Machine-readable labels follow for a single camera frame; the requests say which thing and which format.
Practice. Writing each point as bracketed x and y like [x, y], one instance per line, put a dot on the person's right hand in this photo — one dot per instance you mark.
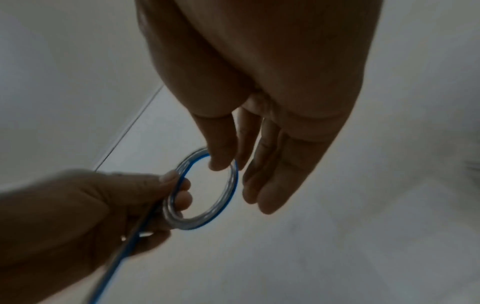
[270, 65]

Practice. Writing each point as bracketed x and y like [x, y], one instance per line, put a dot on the person's left hand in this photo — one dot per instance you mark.
[67, 225]

